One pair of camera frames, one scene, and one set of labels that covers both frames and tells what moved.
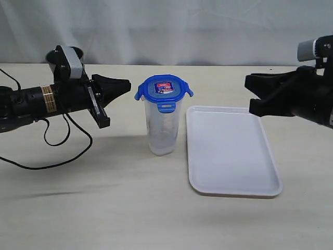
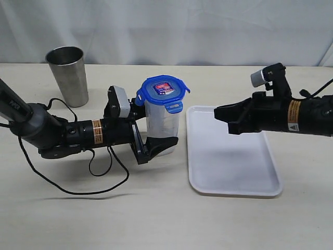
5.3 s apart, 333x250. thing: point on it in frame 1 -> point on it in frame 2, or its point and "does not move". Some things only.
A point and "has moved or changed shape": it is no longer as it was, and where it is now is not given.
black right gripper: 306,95 -> 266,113
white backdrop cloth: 199,33 does not move
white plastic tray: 229,153 does not move
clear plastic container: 163,128 does not move
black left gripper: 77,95 -> 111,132
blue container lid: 164,89 has moved or changed shape
